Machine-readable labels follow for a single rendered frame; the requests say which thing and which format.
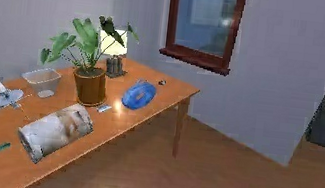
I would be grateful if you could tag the blue rounded object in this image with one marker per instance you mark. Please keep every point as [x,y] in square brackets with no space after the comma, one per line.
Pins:
[138,95]

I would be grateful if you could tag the green plant in brown pot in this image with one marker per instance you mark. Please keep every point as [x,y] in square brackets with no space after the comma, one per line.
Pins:
[89,86]

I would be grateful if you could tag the grey desk lamp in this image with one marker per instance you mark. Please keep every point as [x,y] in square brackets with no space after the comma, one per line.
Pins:
[6,94]

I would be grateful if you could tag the clear glass bowl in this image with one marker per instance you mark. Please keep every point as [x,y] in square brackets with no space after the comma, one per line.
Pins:
[42,79]

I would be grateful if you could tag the white shade table lamp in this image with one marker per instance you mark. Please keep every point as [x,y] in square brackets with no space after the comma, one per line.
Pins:
[115,65]

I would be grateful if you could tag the orange wooden table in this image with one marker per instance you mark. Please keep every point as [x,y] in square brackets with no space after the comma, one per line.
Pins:
[113,123]

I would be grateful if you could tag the grey white cylinder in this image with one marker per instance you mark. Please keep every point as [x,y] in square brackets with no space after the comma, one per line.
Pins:
[55,131]

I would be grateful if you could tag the small black object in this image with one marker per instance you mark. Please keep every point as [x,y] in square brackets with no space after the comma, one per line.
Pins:
[162,82]

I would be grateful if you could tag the small white card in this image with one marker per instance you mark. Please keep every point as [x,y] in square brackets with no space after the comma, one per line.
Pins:
[104,108]

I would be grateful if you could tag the brown framed window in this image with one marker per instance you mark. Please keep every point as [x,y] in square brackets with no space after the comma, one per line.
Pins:
[204,22]

